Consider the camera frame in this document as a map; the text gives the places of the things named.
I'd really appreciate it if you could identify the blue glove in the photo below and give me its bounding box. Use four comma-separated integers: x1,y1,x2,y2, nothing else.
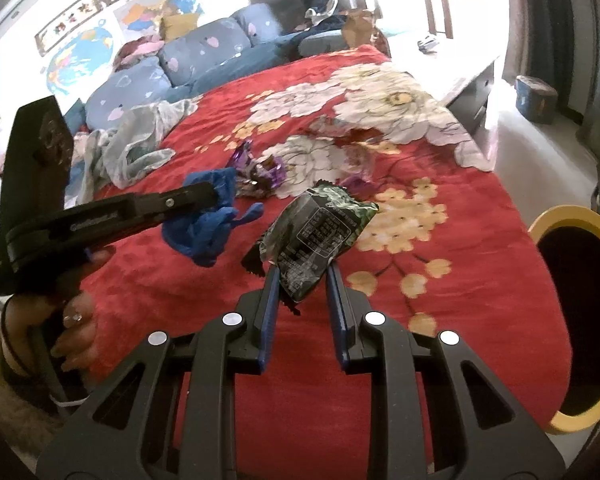
161,168,264,268

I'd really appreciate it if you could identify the purple wrapper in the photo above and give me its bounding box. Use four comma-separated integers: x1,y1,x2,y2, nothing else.
226,140,287,198

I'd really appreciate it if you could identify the dark green snack wrapper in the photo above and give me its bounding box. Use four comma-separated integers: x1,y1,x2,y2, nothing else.
242,180,379,315

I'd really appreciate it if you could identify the clear orange candy wrapper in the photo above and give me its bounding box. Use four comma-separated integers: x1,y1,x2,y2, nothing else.
338,174,377,200

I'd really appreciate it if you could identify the yellow rimmed black trash bin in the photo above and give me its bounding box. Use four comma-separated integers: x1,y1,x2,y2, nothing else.
528,205,600,434

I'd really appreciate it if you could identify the person's left hand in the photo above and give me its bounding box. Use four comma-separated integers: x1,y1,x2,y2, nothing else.
0,244,117,376

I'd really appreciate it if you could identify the crumpled light green cloth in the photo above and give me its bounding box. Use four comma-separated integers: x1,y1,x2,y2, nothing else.
65,98,200,208

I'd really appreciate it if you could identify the blue heart pattern sofa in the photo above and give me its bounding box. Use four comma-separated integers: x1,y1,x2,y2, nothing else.
64,0,347,133

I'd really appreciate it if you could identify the red floral blanket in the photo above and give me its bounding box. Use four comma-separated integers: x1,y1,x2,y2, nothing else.
78,43,574,480

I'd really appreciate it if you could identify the world map poster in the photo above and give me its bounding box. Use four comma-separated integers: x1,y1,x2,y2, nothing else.
46,26,114,94

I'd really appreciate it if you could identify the framed calligraphy picture left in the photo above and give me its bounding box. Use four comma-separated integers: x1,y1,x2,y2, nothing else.
34,0,106,56

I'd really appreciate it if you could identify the pink clothes pile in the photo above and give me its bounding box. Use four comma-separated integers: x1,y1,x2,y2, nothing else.
112,35,164,73

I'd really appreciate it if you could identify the china map poster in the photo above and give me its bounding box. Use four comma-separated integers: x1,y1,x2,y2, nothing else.
114,0,204,35

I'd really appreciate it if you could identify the yellow cushion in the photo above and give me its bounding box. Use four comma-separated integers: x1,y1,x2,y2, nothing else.
160,13,199,42

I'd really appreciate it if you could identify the pink red snack wrapper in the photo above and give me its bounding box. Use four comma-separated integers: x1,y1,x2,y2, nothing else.
306,115,356,140

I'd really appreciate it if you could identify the blue storage box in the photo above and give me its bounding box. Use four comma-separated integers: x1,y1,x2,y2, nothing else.
515,75,558,125

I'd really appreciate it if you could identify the dark coffee table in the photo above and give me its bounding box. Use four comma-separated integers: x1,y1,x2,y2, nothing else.
388,32,498,136

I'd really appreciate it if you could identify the brown paper bag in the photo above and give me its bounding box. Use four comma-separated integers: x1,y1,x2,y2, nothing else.
341,9,377,49

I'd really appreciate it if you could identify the small dark toy on table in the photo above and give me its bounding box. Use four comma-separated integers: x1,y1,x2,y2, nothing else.
417,35,440,54

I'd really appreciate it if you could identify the dark right curtain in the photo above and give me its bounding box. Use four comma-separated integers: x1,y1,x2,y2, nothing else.
503,0,574,93

